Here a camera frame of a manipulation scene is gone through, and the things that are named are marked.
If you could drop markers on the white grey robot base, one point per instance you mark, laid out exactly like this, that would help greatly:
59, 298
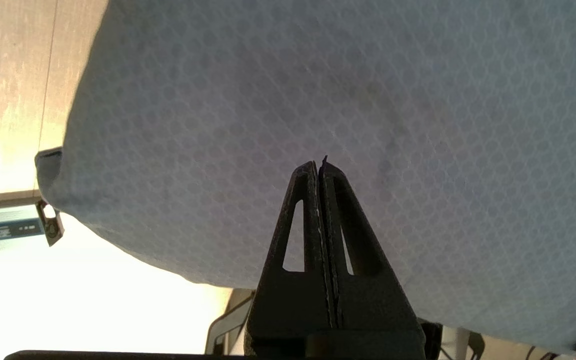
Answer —
228, 320

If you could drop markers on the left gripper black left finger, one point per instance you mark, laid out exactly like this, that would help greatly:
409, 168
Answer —
288, 305

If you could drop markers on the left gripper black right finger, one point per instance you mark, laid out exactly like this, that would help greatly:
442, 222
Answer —
373, 310

